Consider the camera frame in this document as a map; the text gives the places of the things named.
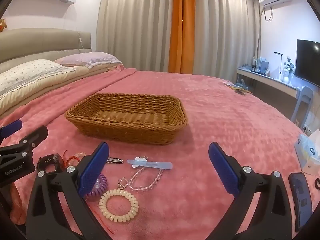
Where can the beige quilt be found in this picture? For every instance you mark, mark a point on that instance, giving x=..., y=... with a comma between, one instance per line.
x=62, y=78

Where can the white floral pillow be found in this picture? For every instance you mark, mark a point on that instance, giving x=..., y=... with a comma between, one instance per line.
x=27, y=72

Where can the beige padded headboard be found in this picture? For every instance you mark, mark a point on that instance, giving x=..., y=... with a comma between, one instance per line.
x=37, y=42

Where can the lilac pillow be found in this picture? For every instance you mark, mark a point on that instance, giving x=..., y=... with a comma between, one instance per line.
x=87, y=57

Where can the black television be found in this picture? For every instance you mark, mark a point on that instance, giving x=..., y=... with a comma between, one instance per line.
x=307, y=60

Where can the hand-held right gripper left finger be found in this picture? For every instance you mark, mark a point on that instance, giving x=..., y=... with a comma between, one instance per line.
x=95, y=170

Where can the pink blanket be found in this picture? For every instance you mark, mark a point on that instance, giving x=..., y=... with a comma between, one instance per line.
x=225, y=120

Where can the silver hair clip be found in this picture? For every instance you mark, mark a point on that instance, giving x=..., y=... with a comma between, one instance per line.
x=115, y=160

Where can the black wrist watch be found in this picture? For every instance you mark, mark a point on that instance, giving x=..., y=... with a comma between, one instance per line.
x=46, y=163

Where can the blue hair clip white bow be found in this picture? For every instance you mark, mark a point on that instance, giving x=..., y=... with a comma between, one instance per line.
x=155, y=165

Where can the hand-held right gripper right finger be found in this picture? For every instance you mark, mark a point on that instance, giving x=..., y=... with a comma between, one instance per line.
x=222, y=170

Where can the black smartphone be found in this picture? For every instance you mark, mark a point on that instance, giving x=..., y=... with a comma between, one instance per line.
x=300, y=195

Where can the white desk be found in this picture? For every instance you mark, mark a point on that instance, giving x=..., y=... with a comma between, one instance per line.
x=265, y=80

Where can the beige curtain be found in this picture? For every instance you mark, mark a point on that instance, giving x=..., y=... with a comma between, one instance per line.
x=135, y=25
x=225, y=30

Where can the brown wicker basket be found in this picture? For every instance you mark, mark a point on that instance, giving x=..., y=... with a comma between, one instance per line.
x=125, y=130

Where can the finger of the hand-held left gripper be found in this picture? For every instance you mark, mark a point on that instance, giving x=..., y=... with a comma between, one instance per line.
x=35, y=136
x=11, y=127

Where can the small packets on bed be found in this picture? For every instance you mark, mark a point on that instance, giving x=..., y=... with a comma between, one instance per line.
x=237, y=87

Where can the books on desk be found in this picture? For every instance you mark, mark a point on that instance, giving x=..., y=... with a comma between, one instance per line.
x=261, y=66

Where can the orange plush toy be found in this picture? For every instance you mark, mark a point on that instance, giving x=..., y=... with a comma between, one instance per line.
x=3, y=25

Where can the pale blue chair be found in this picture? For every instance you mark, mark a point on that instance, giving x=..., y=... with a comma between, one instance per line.
x=306, y=95

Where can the orange curtain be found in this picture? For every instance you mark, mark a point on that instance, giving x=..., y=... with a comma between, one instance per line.
x=182, y=30

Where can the white vase with flowers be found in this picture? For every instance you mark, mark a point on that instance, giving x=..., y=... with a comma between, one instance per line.
x=290, y=75

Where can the tissue box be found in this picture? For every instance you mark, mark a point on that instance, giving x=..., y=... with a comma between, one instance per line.
x=307, y=155

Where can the person's left hand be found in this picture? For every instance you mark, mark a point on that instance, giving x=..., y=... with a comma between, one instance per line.
x=18, y=202

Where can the white desk lamp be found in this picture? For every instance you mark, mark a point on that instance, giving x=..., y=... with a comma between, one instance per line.
x=279, y=53

